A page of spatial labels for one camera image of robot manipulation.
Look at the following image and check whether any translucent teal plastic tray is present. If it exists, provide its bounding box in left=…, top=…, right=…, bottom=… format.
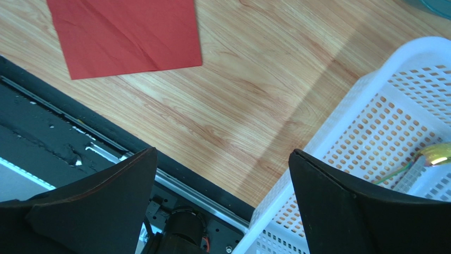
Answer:
left=404, top=0, right=451, bottom=20

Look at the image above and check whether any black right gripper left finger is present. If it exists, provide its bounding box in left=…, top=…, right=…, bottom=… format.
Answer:
left=1, top=148, right=157, bottom=253

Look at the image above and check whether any red paper napkin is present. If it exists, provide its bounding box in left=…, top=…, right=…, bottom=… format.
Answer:
left=47, top=0, right=202, bottom=79

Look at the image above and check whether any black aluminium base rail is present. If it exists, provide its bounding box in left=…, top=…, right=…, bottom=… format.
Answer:
left=1, top=57, right=250, bottom=253

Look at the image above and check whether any white perforated plastic basket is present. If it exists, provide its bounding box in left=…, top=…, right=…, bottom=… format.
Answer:
left=242, top=37, right=450, bottom=253

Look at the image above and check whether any iridescent rainbow spoon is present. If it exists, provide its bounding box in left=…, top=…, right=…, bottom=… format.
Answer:
left=373, top=142, right=450, bottom=185

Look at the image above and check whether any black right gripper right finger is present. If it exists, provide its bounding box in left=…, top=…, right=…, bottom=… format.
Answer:
left=288, top=149, right=450, bottom=253

